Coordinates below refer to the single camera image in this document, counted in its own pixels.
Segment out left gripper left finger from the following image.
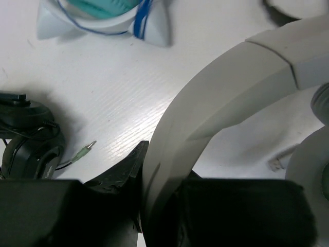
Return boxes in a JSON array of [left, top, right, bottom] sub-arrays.
[[1, 141, 149, 246]]

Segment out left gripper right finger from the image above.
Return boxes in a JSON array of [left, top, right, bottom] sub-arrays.
[[143, 175, 318, 246]]

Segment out grey headphone cable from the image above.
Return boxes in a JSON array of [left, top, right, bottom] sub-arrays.
[[268, 144, 299, 171]]

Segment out grey over-ear headphones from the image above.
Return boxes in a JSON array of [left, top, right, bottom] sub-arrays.
[[141, 15, 328, 243]]

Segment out teal cat-ear headphones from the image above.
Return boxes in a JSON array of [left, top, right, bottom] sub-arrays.
[[36, 1, 171, 47]]

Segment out black gaming headset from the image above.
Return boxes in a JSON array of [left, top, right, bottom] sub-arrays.
[[1, 91, 96, 180]]

